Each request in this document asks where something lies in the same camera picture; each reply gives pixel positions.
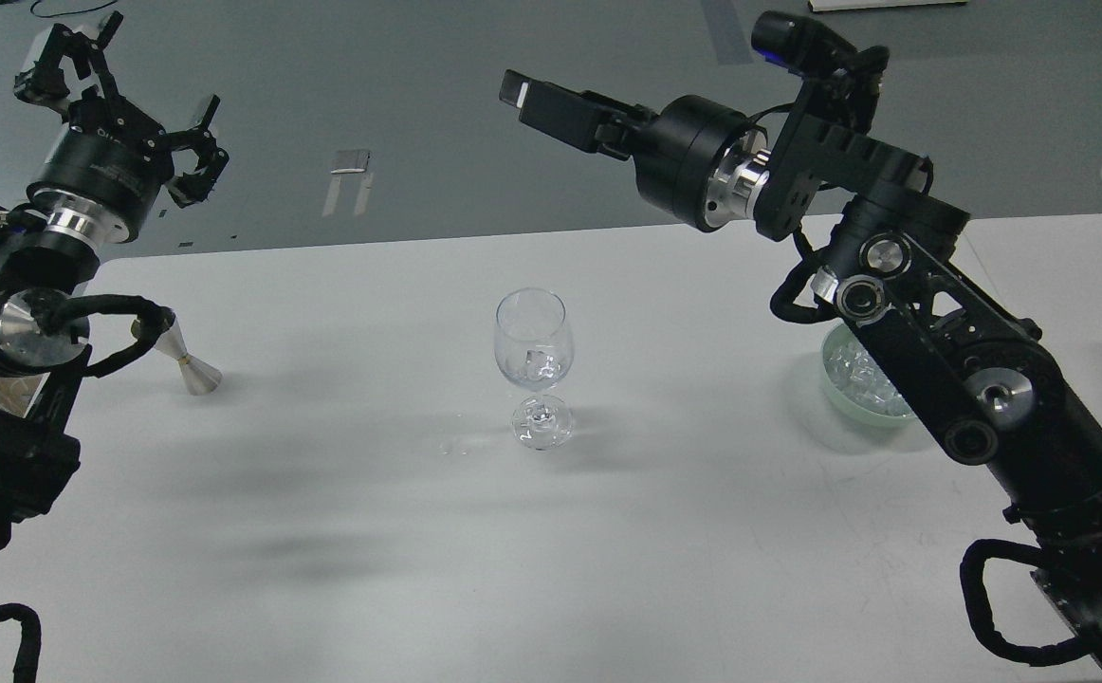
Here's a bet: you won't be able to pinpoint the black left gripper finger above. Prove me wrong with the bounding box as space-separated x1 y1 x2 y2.
12 11 125 129
164 94 230 209

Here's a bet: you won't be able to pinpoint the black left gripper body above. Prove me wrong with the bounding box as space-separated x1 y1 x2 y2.
26 100 174 242

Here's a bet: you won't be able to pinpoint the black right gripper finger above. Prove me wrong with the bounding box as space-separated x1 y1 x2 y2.
499 69 656 153

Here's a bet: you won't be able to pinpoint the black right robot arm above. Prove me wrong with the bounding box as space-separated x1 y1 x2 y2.
499 11 1102 670

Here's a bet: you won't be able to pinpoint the clear ice cubes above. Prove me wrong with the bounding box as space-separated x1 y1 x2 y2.
821 337 910 416

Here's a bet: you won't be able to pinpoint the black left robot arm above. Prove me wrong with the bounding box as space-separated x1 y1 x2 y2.
0 11 229 550

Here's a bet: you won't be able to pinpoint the steel cocktail jigger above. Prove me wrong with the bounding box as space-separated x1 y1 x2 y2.
153 308 223 395

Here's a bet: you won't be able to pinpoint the clear wine glass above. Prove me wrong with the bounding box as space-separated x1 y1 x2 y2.
493 288 576 451

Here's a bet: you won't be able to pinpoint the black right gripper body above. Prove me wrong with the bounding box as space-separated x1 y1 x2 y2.
598 95 769 232

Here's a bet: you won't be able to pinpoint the green bowl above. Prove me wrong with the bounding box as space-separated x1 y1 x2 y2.
820 323 916 429

